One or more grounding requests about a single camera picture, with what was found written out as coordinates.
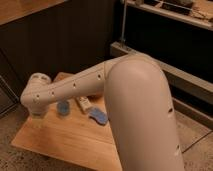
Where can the grey metal shelf unit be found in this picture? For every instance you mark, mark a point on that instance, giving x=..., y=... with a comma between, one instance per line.
x=184, y=51

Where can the blue white scrub brush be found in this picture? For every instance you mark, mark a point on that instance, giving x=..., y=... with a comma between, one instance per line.
x=94, y=112

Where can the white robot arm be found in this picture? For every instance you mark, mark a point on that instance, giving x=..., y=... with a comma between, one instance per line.
x=138, y=102

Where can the dark wooden cabinet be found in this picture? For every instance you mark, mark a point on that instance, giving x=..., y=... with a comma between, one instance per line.
x=71, y=36

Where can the blue round object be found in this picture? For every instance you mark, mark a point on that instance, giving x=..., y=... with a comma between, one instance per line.
x=63, y=108

